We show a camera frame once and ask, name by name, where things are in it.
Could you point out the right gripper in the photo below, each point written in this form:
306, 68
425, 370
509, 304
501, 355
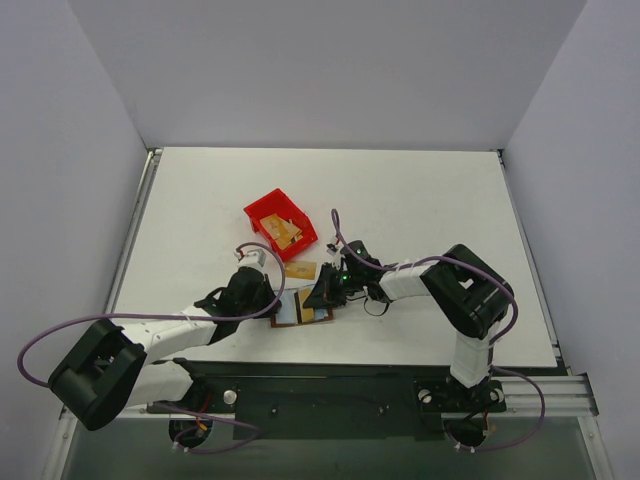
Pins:
329, 282

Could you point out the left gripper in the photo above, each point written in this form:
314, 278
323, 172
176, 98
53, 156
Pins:
263, 293

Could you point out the gold card magnetic stripe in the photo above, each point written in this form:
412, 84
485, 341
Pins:
305, 315

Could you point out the brown leather card holder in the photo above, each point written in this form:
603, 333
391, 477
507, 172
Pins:
293, 313

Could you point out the gold card with chip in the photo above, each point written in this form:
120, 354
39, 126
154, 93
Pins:
301, 269

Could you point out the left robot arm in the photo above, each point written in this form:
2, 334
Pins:
112, 367

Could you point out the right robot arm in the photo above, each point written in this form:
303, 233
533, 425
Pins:
471, 295

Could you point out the gold cards in bin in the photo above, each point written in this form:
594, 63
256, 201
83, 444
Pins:
284, 232

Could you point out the red plastic bin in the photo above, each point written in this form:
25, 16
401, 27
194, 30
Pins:
277, 202

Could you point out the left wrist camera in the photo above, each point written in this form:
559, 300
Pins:
254, 259

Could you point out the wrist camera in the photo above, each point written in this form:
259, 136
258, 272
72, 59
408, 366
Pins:
254, 259
334, 250

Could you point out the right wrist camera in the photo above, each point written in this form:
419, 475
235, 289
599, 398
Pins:
334, 250

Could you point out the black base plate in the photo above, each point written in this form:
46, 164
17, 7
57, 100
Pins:
336, 402

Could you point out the aluminium table frame rail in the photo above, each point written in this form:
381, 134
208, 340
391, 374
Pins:
190, 215

